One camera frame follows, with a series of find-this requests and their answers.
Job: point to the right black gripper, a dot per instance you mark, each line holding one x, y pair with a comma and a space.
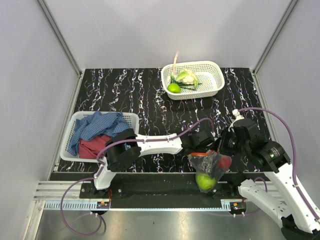
224, 134

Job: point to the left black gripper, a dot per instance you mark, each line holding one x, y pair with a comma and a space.
206, 148

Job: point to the clear zip top bag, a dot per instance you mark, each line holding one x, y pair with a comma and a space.
217, 174

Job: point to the fake green onion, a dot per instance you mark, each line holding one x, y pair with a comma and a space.
172, 74

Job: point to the fake green apple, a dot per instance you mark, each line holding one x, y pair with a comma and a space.
174, 88
205, 182

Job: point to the fake green white cabbage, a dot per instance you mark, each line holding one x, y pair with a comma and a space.
187, 77

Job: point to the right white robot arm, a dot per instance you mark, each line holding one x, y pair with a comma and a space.
297, 216

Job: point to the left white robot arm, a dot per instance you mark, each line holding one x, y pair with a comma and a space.
125, 148

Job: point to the fake red fruit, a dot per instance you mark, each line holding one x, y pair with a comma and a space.
224, 162

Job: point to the fake dark purple fruit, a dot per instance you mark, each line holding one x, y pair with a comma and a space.
207, 164

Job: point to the white laundry basket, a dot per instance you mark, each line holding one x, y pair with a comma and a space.
131, 118

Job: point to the white perforated plastic basket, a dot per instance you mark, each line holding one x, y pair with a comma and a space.
209, 74

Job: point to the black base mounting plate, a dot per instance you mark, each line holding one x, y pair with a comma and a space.
160, 191

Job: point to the dark red cloth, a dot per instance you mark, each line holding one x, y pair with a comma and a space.
90, 149

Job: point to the blue checkered cloth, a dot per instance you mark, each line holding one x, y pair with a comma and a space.
96, 124

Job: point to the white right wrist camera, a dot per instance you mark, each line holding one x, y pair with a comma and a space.
237, 117

